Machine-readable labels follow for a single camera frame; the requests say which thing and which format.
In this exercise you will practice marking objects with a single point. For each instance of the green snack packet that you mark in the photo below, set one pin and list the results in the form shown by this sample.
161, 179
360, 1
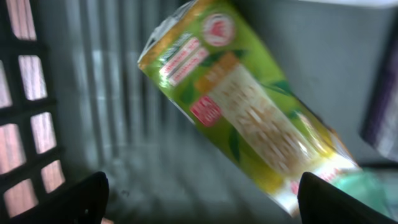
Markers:
213, 67

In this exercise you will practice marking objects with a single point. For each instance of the grey plastic basket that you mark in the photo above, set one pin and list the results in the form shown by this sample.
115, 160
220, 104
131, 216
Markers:
109, 117

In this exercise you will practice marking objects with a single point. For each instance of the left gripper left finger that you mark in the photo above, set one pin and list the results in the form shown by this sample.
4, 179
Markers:
85, 202

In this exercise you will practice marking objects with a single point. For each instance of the teal wipes packet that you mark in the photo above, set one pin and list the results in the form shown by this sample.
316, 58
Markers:
365, 187

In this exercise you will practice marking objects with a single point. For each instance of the red purple pad pack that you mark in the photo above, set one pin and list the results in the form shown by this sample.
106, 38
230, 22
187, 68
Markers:
380, 124

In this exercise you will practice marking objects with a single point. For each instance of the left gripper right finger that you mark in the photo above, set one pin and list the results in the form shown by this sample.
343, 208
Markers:
322, 203

